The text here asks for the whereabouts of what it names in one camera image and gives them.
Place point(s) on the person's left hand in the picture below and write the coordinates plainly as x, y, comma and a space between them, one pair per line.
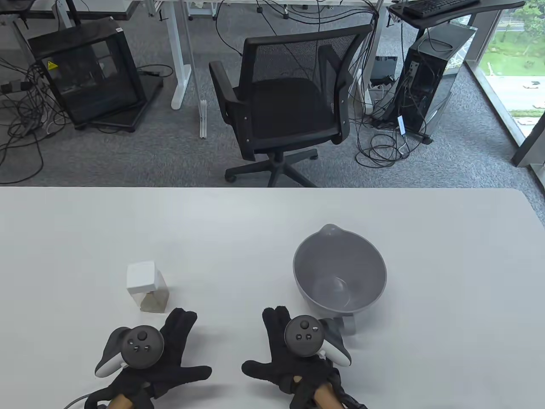
181, 336

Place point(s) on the person's right hand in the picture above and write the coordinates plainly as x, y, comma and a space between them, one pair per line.
274, 341

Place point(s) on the clear glass jar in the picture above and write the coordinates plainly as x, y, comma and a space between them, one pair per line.
160, 304

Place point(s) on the white jar lid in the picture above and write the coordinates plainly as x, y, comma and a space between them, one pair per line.
142, 277

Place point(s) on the grey salad bowl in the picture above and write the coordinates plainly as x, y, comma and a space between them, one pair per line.
340, 264

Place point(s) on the person's right forearm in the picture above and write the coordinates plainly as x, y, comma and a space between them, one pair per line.
324, 398

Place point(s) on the grey white right hand controller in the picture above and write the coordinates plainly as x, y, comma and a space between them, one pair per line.
302, 336

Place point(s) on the grey white hand controller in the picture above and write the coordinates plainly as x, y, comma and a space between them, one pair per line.
140, 345
302, 336

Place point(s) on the grey white left hand controller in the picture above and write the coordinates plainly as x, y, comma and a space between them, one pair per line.
140, 345

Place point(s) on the white floor strip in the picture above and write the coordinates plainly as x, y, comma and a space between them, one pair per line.
203, 119

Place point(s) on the black mesh office chair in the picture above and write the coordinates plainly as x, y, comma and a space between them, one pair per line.
289, 110

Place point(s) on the small white adapter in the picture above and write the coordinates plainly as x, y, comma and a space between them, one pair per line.
401, 125

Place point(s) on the white desk leg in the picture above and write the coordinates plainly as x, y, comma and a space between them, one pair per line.
181, 64
371, 55

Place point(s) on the black glass-front cabinet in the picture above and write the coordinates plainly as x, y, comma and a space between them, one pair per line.
98, 76

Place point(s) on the black computer tower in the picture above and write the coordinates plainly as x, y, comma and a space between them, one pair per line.
421, 85

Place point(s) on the grey power strip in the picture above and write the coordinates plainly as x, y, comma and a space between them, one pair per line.
12, 86

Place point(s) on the dark-top desk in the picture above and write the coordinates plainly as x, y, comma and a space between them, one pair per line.
106, 12

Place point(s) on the black keyboard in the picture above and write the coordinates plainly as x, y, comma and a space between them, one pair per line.
438, 6

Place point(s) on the black curved desk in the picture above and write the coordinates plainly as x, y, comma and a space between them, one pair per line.
494, 7

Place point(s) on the dark window frame post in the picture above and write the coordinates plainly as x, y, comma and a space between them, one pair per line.
528, 145

